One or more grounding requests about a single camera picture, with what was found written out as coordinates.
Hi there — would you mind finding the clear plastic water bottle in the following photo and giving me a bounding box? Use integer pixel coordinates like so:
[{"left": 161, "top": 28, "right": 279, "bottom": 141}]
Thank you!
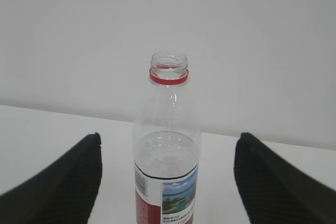
[{"left": 133, "top": 52, "right": 202, "bottom": 224}]

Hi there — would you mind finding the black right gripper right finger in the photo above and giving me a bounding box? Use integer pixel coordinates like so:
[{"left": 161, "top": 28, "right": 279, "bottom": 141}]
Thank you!
[{"left": 234, "top": 133, "right": 335, "bottom": 223}]

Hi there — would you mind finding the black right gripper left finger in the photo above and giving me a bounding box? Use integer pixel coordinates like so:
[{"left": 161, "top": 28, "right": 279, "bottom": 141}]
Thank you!
[{"left": 1, "top": 133, "right": 102, "bottom": 223}]

